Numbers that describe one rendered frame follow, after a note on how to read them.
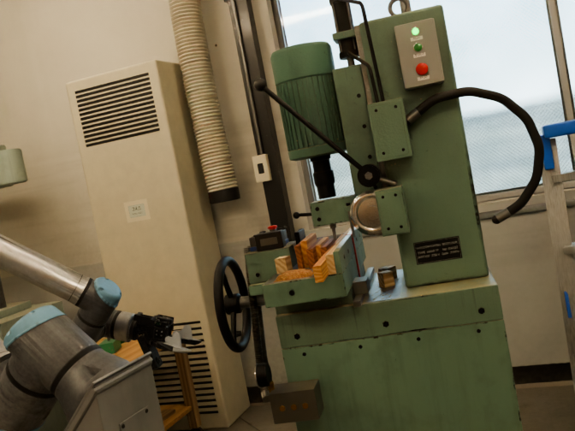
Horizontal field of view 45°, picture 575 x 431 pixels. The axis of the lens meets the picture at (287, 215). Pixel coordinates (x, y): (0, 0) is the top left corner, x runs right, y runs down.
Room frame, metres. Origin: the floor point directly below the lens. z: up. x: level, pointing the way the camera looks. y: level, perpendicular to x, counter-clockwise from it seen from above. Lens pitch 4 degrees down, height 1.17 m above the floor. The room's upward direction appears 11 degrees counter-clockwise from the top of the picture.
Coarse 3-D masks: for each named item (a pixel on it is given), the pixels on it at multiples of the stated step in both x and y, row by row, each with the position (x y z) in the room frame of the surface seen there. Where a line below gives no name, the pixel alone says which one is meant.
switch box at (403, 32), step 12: (408, 24) 1.77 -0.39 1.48; (420, 24) 1.77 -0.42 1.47; (432, 24) 1.76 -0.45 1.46; (396, 36) 1.78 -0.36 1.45; (408, 36) 1.77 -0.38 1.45; (432, 36) 1.76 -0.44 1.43; (408, 48) 1.78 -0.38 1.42; (432, 48) 1.76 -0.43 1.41; (408, 60) 1.78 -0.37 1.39; (420, 60) 1.77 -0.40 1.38; (432, 60) 1.76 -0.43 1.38; (408, 72) 1.78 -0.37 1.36; (432, 72) 1.77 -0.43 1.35; (408, 84) 1.78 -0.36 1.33; (420, 84) 1.77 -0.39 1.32; (432, 84) 1.79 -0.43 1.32
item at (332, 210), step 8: (320, 200) 2.01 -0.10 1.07; (328, 200) 1.97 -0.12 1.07; (336, 200) 1.96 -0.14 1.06; (344, 200) 1.96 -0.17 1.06; (352, 200) 1.95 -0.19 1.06; (312, 208) 1.98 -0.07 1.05; (320, 208) 1.97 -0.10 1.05; (328, 208) 1.97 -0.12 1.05; (336, 208) 1.96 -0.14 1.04; (344, 208) 1.96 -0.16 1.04; (312, 216) 1.98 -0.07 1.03; (320, 216) 1.97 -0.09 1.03; (328, 216) 1.97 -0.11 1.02; (336, 216) 1.97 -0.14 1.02; (344, 216) 1.96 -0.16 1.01; (320, 224) 1.98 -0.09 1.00; (328, 224) 1.97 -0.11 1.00
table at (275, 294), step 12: (360, 252) 2.16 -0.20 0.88; (348, 264) 1.84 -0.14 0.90; (360, 264) 2.11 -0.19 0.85; (276, 276) 1.85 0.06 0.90; (312, 276) 1.73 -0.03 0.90; (336, 276) 1.71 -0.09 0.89; (348, 276) 1.80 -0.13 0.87; (252, 288) 1.97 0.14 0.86; (264, 288) 1.75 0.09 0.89; (276, 288) 1.74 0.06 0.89; (288, 288) 1.73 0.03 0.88; (300, 288) 1.73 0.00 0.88; (312, 288) 1.72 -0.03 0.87; (324, 288) 1.72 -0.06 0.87; (336, 288) 1.71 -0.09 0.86; (348, 288) 1.76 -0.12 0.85; (264, 300) 1.75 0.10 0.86; (276, 300) 1.74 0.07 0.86; (288, 300) 1.74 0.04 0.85; (300, 300) 1.73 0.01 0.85; (312, 300) 1.72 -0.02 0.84
